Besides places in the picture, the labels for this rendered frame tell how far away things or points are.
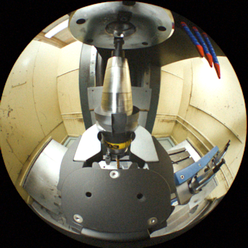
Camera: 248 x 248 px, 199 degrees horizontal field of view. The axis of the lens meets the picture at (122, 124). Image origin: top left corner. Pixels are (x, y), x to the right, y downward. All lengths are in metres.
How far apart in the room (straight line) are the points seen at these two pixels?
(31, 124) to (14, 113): 0.29
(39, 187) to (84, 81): 1.15
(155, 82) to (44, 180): 1.43
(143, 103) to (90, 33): 0.52
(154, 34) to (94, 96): 0.51
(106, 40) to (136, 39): 0.05
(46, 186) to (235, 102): 1.96
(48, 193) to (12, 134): 0.66
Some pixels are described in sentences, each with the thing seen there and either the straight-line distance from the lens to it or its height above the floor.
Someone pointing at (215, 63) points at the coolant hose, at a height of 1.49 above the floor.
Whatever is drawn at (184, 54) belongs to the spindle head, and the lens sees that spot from 0.43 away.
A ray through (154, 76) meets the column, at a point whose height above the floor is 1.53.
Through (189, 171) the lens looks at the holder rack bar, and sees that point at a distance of 0.26.
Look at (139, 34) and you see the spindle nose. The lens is 0.15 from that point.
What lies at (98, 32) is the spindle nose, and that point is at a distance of 0.15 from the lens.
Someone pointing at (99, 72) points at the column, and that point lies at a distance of 0.61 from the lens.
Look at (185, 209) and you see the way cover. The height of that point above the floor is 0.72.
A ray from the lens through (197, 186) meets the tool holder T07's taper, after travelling 0.25.
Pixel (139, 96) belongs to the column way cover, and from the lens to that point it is 0.54.
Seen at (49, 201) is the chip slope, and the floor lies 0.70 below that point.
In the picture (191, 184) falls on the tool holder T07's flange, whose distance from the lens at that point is 0.25.
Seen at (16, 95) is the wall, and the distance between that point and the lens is 1.05.
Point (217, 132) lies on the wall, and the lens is 1.03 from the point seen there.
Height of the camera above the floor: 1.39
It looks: 29 degrees down
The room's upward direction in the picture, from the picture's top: 2 degrees clockwise
